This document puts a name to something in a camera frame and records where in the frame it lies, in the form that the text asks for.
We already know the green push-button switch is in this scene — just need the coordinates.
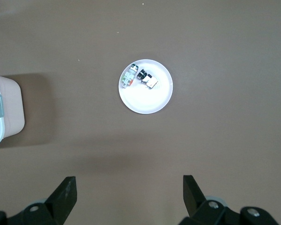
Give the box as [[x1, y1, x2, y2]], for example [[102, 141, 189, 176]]
[[120, 63, 140, 90]]

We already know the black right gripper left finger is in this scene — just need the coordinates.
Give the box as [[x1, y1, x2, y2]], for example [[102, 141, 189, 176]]
[[0, 176, 77, 225]]

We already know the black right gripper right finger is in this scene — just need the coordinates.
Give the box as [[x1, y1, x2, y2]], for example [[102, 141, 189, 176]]
[[177, 174, 279, 225]]

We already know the white lidded storage box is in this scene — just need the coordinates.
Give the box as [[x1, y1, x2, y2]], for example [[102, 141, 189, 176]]
[[0, 69, 26, 149]]

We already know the pink round plate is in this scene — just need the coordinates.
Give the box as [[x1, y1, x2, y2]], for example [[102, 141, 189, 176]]
[[118, 59, 174, 115]]

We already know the orange push-button switch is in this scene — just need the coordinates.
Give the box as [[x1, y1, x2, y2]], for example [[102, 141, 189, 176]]
[[136, 68, 159, 90]]

